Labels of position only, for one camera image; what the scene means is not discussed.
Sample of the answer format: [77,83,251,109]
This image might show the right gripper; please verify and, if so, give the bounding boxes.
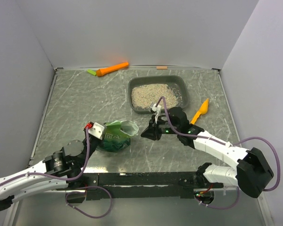
[141,114,180,140]

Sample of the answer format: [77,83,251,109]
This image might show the green litter bag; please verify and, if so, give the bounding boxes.
[98,120,139,153]

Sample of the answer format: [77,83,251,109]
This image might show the yellow plastic scoop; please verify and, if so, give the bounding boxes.
[190,98,209,124]

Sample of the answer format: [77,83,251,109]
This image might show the grey litter box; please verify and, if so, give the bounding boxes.
[128,75,189,114]

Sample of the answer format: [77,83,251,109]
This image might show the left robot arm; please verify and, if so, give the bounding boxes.
[0,135,102,211]

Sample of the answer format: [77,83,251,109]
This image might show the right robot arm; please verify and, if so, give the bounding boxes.
[141,105,274,198]

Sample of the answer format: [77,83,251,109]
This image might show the litter granules in box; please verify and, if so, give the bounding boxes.
[131,83,182,109]

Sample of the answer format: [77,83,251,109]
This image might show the tan tape piece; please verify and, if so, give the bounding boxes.
[156,66,168,70]

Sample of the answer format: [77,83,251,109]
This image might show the orange toy microphone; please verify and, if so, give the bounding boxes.
[96,62,129,77]

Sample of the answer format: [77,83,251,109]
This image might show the green rectangular block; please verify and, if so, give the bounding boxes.
[87,69,97,76]

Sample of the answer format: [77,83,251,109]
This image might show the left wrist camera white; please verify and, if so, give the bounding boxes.
[84,122,107,140]

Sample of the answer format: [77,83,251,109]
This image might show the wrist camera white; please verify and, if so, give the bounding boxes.
[150,103,162,124]
[84,122,107,140]

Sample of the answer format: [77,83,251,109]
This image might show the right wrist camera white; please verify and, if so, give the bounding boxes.
[150,103,162,124]

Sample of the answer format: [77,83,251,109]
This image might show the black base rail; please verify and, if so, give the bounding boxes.
[66,171,223,201]

